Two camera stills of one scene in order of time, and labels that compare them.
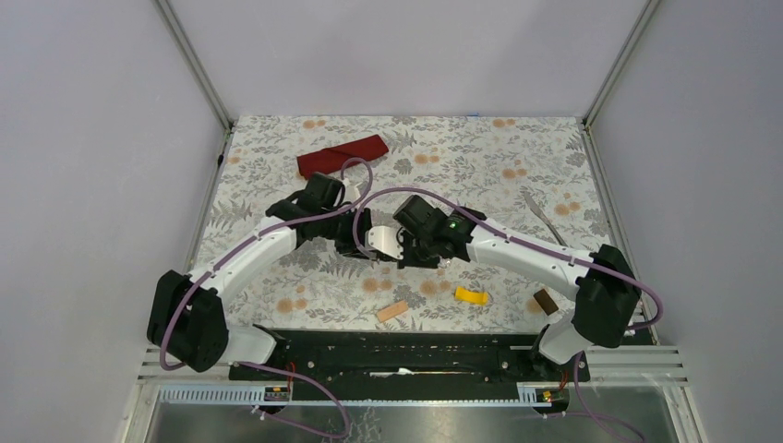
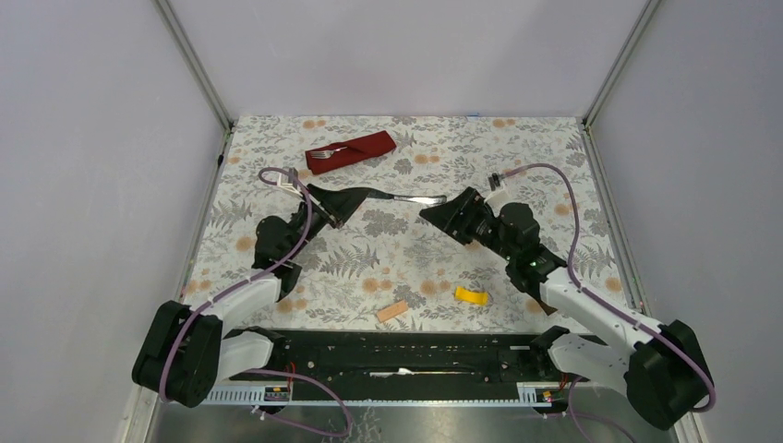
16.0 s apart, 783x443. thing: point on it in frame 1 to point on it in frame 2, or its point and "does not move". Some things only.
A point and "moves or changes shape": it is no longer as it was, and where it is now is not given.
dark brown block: x=546 y=302 does not move
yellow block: x=465 y=295 does not move
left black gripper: x=349 y=247 to x=338 y=205
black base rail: x=366 y=358 does not move
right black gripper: x=408 y=261 to x=448 y=215
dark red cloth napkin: x=331 y=159 moves or changes shape
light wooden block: x=390 y=312 does not move
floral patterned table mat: x=532 y=173 does not move
